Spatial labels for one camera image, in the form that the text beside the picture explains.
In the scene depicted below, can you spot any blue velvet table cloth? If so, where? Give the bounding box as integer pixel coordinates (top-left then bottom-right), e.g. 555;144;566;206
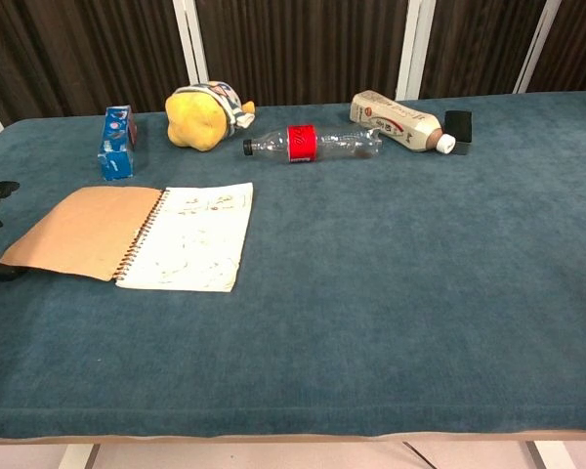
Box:
0;90;586;440

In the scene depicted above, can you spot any yellow plush toy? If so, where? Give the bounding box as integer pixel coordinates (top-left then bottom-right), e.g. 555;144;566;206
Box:
164;80;256;152

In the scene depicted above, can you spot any clear red label plastic bottle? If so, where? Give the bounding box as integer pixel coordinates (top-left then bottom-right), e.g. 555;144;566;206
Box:
242;124;384;165

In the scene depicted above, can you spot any blue cookie box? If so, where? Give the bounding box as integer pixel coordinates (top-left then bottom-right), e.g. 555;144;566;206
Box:
97;105;139;183

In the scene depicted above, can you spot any black rectangular block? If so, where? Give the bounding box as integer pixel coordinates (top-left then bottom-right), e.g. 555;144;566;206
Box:
442;109;473;157

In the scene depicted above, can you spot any beige milk tea bottle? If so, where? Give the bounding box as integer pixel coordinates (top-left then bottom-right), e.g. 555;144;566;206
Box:
350;89;457;155

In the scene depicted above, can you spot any white table leg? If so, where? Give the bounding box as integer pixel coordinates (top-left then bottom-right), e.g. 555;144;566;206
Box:
521;441;563;469
57;443;102;469

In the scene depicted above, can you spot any brown spiral notebook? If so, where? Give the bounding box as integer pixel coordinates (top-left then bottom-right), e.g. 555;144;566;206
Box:
0;182;255;294

